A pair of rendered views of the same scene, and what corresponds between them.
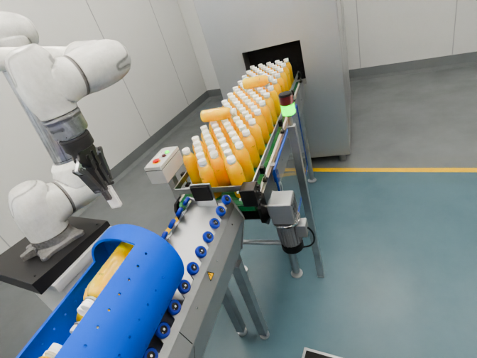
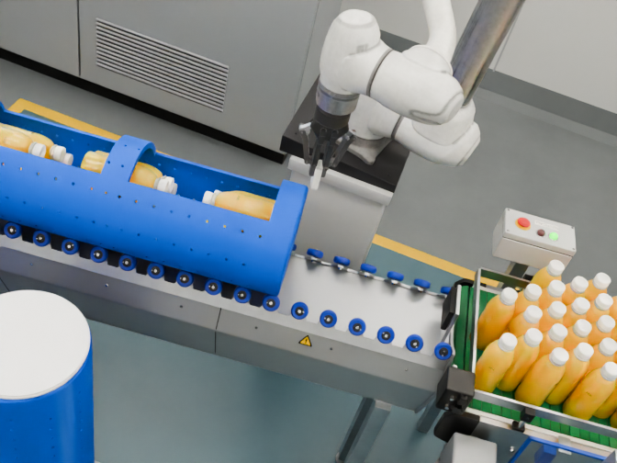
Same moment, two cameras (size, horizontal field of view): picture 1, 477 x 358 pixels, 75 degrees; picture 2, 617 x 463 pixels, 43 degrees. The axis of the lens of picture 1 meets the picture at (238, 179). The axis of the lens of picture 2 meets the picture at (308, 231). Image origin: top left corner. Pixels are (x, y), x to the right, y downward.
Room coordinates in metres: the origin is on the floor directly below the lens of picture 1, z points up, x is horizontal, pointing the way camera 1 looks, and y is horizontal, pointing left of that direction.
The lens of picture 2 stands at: (0.22, -0.84, 2.49)
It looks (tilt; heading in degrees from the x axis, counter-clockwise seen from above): 46 degrees down; 64
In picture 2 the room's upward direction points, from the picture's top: 16 degrees clockwise
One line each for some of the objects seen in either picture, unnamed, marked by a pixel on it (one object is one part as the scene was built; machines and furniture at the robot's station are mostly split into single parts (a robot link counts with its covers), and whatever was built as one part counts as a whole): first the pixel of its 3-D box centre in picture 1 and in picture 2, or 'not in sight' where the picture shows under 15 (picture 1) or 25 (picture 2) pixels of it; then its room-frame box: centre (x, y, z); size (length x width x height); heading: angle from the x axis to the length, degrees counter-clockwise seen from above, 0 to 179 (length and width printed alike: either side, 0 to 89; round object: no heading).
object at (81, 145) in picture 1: (82, 150); (330, 121); (0.79, 0.36, 1.48); 0.08 x 0.07 x 0.09; 167
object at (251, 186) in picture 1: (250, 194); (454, 390); (1.12, -0.03, 0.95); 0.10 x 0.07 x 0.10; 64
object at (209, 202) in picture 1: (203, 196); (447, 313); (1.17, 0.17, 0.99); 0.10 x 0.02 x 0.12; 64
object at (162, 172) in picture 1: (165, 164); (533, 241); (1.48, 0.34, 1.05); 0.20 x 0.10 x 0.10; 154
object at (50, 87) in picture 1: (45, 79); (355, 52); (0.80, 0.35, 1.66); 0.13 x 0.11 x 0.16; 134
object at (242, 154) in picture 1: (244, 163); (542, 378); (1.34, -0.05, 1.00); 0.07 x 0.07 x 0.19
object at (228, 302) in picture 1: (228, 300); (364, 415); (1.14, 0.26, 0.31); 0.06 x 0.06 x 0.63; 64
